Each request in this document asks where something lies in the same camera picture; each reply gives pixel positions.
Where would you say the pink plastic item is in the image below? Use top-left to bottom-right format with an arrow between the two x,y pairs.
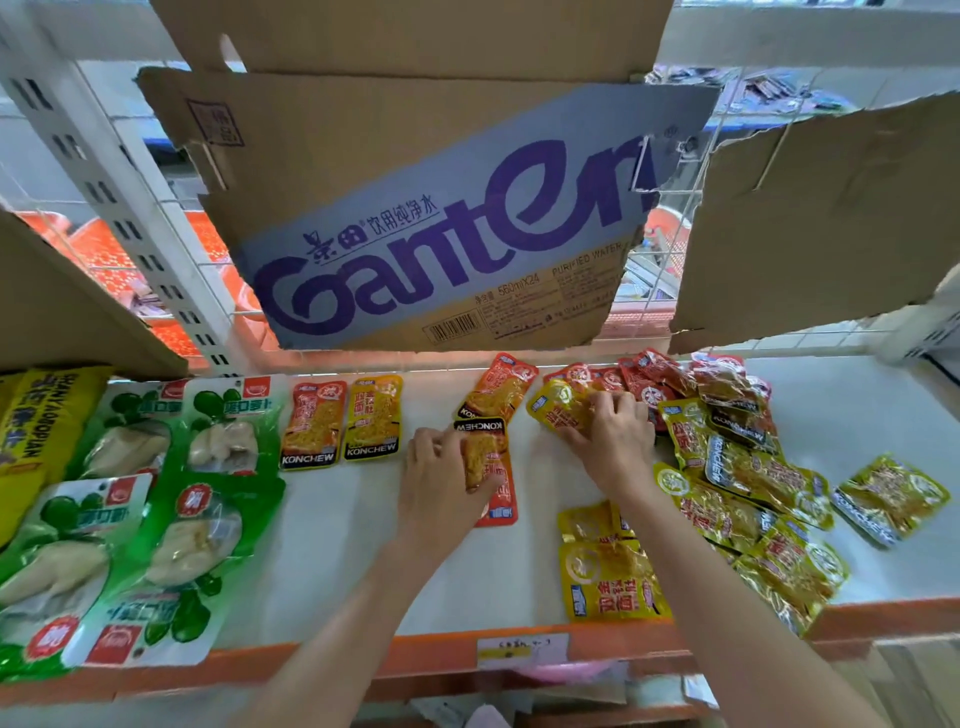
516,658 -> 625,685

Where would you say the person's right forearm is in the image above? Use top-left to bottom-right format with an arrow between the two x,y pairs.
602,478 -> 891,728

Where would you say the yellow snack packet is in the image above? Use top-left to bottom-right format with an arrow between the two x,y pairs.
831,453 -> 953,549
557,501 -> 637,545
526,378 -> 595,434
342,374 -> 405,463
558,538 -> 674,624

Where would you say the cardboard sheet with purple print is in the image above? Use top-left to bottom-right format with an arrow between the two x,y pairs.
137,66 -> 723,354

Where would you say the orange snack packet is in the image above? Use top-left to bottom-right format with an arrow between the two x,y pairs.
453,418 -> 520,528
454,352 -> 540,426
279,380 -> 348,473

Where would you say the green white food packet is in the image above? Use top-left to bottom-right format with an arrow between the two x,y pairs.
69,378 -> 187,483
63,472 -> 288,670
178,374 -> 288,479
0,474 -> 156,682

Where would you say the person's left hand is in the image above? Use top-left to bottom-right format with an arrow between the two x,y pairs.
396,426 -> 508,555

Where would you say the person's left forearm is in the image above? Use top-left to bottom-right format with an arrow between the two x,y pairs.
231,525 -> 456,728

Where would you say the white yellow shelf label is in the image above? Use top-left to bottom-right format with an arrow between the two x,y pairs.
475,633 -> 572,672

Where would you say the orange shelf front rail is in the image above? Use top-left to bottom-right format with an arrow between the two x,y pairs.
0,597 -> 960,708

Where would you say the pile of mixed snack packets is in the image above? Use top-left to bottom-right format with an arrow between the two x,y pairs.
541,348 -> 852,639

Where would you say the torn brown cardboard sheet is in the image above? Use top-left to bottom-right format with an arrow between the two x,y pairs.
666,91 -> 960,355

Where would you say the white slotted shelf upright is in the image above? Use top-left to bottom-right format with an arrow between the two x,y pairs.
0,0 -> 243,378
876,262 -> 960,393

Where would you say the large yellow green-lettered packet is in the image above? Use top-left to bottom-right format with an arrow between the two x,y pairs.
0,366 -> 115,547

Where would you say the white upper shelf board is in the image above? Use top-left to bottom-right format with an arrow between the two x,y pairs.
658,0 -> 960,70

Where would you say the person's right hand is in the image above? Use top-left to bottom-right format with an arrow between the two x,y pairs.
558,389 -> 659,502

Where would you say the slanted brown cardboard sheet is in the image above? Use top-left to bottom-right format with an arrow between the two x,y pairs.
0,211 -> 190,379

